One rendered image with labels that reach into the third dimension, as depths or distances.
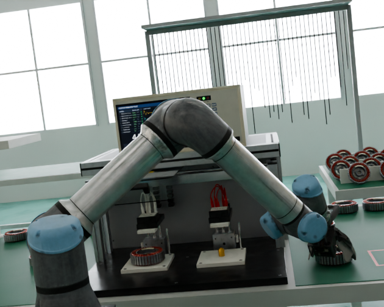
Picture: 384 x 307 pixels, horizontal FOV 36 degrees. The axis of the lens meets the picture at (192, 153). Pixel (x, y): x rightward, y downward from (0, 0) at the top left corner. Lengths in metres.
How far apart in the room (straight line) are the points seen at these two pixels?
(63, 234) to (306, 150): 7.17
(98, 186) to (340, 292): 0.72
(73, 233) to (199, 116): 0.39
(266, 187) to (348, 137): 6.96
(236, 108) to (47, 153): 7.02
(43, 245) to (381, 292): 0.91
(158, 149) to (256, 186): 0.26
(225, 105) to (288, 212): 0.63
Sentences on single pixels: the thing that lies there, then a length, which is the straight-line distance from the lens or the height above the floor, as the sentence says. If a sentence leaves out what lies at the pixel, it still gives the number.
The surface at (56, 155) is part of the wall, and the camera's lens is 8.84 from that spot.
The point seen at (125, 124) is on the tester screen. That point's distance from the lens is 2.06.
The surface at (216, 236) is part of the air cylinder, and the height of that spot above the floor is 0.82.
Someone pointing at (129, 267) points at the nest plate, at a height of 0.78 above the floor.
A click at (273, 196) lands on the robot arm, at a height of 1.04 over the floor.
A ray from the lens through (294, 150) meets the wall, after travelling 8.33.
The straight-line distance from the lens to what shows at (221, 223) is 1.95.
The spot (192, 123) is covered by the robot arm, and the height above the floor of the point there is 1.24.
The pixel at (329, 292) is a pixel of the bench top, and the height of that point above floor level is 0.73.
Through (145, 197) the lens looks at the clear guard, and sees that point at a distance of 1.79.
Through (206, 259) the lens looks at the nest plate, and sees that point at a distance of 1.94.
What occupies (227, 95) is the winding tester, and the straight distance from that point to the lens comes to 2.00.
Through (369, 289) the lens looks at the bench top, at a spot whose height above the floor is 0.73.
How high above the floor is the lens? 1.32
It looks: 6 degrees down
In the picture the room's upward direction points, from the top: 7 degrees counter-clockwise
